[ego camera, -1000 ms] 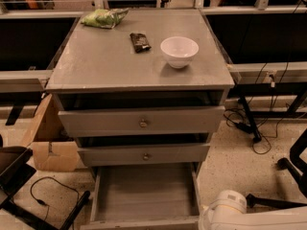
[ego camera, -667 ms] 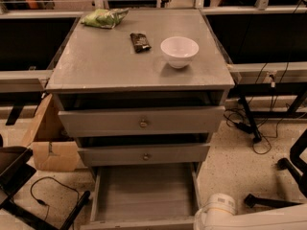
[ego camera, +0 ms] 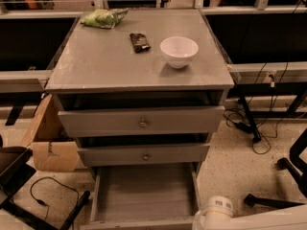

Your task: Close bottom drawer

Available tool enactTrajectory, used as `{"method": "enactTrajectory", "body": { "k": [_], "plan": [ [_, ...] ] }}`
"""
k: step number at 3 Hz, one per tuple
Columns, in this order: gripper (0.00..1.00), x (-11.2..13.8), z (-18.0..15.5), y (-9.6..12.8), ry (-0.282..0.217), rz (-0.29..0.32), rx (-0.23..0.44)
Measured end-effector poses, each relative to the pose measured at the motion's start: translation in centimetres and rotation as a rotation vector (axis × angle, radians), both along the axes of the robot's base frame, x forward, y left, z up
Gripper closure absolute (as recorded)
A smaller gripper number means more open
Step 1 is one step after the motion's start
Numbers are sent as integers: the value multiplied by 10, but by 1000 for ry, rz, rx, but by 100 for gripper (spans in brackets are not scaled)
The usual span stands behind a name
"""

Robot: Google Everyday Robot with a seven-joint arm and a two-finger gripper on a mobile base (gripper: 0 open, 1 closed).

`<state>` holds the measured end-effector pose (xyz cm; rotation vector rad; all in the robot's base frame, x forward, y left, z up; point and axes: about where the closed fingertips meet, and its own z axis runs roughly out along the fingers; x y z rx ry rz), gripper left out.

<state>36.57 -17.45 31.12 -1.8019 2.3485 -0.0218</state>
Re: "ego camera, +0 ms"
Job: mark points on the green chip bag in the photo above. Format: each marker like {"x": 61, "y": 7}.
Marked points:
{"x": 104, "y": 19}

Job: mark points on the grey top drawer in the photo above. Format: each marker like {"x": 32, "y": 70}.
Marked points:
{"x": 141, "y": 121}

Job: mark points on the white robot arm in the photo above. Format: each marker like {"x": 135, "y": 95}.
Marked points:
{"x": 217, "y": 214}

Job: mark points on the white ceramic bowl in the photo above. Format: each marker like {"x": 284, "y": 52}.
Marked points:
{"x": 178, "y": 51}

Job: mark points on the grey wooden drawer cabinet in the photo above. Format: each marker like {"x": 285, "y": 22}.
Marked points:
{"x": 99, "y": 69}

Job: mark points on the brown cardboard box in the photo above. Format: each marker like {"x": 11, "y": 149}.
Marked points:
{"x": 53, "y": 150}

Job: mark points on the grey middle drawer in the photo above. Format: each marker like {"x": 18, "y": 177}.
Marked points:
{"x": 144, "y": 154}

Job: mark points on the grey drawer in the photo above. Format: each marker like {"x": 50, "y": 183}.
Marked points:
{"x": 145, "y": 197}
{"x": 141, "y": 121}
{"x": 144, "y": 154}

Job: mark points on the dark brown snack packet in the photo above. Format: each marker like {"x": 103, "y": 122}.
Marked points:
{"x": 139, "y": 43}

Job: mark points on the black office chair base right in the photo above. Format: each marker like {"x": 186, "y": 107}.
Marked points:
{"x": 289, "y": 179}

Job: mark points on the black table leg stand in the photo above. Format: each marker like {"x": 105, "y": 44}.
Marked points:
{"x": 255, "y": 132}

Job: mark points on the grey bottom drawer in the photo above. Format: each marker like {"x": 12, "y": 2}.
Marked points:
{"x": 145, "y": 197}

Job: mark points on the black chair left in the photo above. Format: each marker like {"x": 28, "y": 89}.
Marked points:
{"x": 14, "y": 174}

